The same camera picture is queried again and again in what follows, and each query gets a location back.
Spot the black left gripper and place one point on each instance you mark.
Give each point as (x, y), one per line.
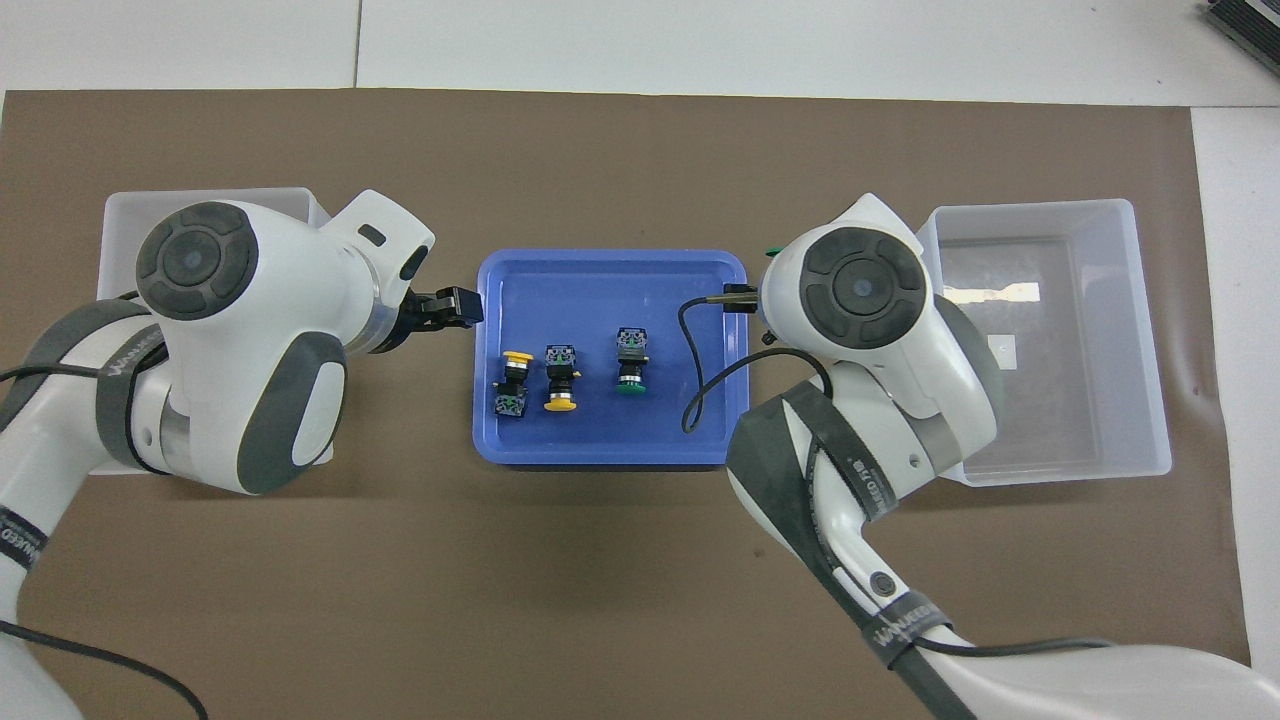
(415, 312)

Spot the blue plastic tray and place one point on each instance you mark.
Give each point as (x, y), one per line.
(600, 430)

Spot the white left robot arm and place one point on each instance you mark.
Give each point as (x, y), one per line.
(230, 330)

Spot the black ribbed metal device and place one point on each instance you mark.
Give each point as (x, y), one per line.
(1250, 25)

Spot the brown paper table mat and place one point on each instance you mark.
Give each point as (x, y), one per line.
(550, 600)

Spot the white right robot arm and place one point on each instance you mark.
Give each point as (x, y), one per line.
(870, 290)

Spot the translucent white plastic box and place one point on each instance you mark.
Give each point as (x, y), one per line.
(120, 230)
(1100, 400)

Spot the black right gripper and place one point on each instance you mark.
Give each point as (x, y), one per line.
(742, 302)

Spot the yellow mushroom push button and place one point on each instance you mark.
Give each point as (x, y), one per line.
(512, 385)
(561, 375)

